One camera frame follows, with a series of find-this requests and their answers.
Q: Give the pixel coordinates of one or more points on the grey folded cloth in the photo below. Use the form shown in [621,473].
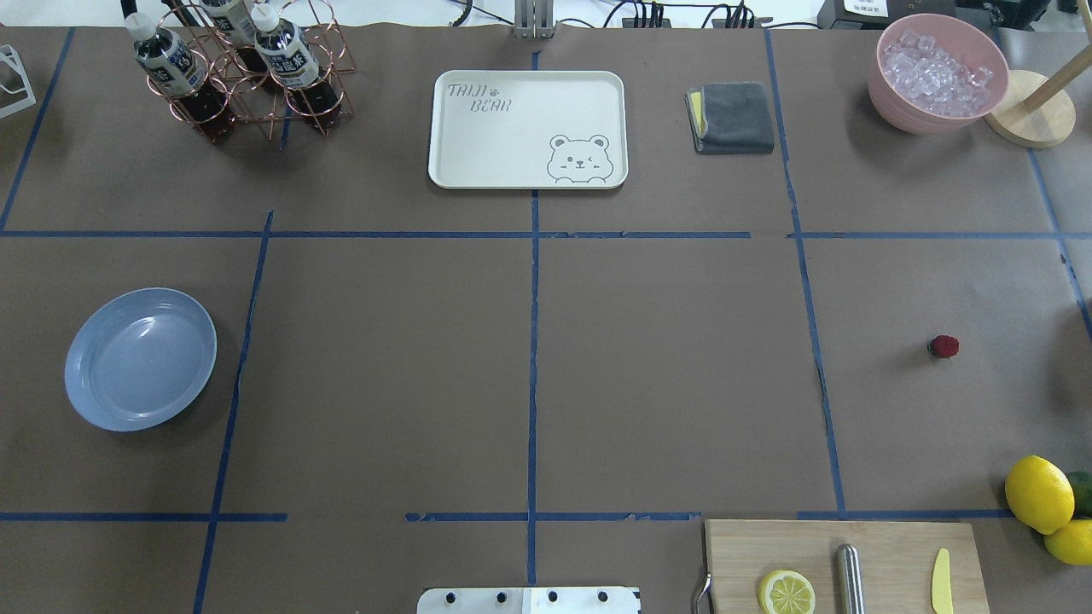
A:
[730,118]

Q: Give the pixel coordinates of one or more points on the red strawberry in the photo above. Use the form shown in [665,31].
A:
[944,346]

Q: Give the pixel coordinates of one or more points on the green lime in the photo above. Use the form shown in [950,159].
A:
[1081,484]

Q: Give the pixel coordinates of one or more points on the lemon half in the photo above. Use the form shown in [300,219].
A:
[786,591]

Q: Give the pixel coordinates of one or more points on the large yellow lemon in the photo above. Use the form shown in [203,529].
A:
[1039,494]

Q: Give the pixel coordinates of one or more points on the white wire rack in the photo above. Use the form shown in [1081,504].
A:
[16,87]

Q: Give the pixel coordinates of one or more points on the silver knife handle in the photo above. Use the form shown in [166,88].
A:
[849,565]

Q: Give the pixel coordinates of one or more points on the blue oval plate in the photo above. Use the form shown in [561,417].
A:
[140,360]

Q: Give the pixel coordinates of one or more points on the wooden stand with round base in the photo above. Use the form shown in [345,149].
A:
[1036,112]

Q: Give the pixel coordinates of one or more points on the right tea bottle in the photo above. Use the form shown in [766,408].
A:
[287,53]

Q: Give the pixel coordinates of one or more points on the copper wire bottle rack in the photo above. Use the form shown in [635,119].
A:
[258,100]

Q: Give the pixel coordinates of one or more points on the tea bottle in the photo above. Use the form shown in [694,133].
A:
[287,53]
[180,76]
[233,21]

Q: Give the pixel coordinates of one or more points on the cream bear tray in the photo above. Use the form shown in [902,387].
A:
[541,130]

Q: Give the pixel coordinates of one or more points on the rear tea bottle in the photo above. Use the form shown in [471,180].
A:
[233,21]

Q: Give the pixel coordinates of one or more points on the yellow plastic knife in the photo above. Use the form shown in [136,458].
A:
[941,587]

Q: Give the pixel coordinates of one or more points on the pink bowl with ice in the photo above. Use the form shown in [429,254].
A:
[934,74]

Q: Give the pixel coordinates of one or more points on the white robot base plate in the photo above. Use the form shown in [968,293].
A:
[576,599]

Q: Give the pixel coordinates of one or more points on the wooden cutting board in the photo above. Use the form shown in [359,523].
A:
[896,559]

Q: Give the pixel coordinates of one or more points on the left tea bottle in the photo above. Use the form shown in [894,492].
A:
[180,76]

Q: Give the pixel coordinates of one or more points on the small yellow lemon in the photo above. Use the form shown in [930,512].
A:
[1071,544]

